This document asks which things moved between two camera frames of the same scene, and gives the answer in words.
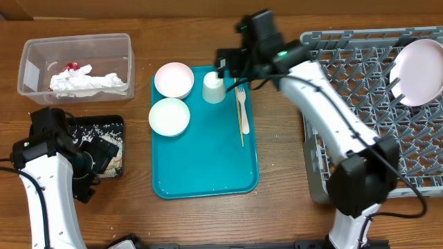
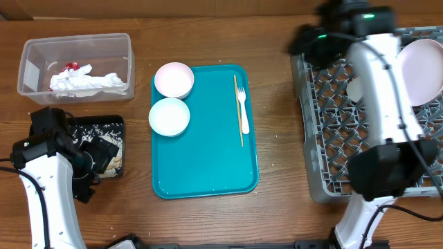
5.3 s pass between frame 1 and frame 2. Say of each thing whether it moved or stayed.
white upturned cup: moved
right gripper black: moved
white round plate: stayed
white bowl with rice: stayed
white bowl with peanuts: stayed
